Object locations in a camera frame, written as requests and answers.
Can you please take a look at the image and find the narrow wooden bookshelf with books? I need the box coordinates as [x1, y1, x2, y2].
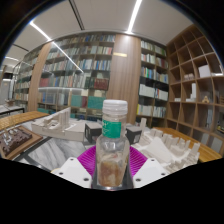
[13, 49, 43, 113]

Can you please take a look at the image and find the linear ceiling light strip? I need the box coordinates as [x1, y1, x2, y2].
[126, 0, 143, 34]

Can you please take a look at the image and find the white city block model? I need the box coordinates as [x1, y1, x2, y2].
[131, 118, 201, 174]

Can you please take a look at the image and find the wide wooden bookshelf with books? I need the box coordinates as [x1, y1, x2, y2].
[37, 32, 116, 121]

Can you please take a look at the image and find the dark recessed ceiling track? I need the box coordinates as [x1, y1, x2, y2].
[68, 0, 84, 31]

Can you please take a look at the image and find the white stepped building model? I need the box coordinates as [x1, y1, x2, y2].
[31, 107, 87, 143]

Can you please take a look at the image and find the black and grey building model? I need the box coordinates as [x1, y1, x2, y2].
[84, 121, 143, 146]

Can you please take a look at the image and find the wooden cubby shelf unit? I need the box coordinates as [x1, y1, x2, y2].
[165, 23, 224, 158]

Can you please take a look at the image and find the dark brown site model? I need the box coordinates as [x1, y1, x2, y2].
[0, 125, 33, 156]

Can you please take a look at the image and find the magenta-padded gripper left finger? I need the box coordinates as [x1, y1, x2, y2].
[51, 145, 99, 189]

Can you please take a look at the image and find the dark-framed bookshelf with books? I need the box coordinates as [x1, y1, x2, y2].
[136, 39, 170, 128]

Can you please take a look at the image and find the clear bottle with green label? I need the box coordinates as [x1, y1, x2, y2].
[95, 99, 131, 188]

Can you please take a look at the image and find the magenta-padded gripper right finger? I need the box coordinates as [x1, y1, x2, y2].
[128, 145, 171, 189]

